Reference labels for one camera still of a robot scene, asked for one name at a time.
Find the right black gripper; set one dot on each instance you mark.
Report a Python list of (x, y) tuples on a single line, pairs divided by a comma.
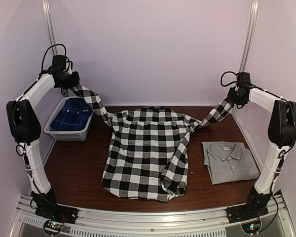
[(230, 97)]

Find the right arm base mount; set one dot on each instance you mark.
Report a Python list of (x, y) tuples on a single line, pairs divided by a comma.
[(243, 213)]

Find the blue plaid shirt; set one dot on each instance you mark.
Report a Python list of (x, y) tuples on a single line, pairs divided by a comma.
[(73, 116)]

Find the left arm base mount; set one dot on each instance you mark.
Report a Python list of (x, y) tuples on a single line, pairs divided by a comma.
[(61, 213)]

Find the aluminium frame post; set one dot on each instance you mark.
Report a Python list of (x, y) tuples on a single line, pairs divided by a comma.
[(48, 21), (251, 29)]

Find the front aluminium rail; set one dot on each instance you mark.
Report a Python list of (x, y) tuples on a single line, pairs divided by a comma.
[(212, 222)]

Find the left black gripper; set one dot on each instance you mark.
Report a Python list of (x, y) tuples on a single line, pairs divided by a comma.
[(76, 81)]

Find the right aluminium frame post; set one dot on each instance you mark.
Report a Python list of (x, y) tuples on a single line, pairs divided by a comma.
[(251, 29)]

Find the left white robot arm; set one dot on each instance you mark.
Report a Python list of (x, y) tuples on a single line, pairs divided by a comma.
[(25, 128)]

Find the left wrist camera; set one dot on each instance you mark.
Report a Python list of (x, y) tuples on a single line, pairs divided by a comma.
[(61, 63)]

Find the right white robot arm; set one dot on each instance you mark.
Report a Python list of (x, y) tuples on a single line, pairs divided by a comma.
[(281, 134)]

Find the black white plaid shirt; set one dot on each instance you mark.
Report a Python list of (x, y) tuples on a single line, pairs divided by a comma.
[(147, 156)]

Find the white plastic basket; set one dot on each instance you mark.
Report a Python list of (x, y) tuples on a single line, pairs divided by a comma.
[(66, 135)]

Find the folded grey shirt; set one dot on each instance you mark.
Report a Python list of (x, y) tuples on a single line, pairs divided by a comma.
[(229, 162)]

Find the left aluminium frame post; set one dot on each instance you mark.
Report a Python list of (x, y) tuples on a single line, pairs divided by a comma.
[(48, 21)]

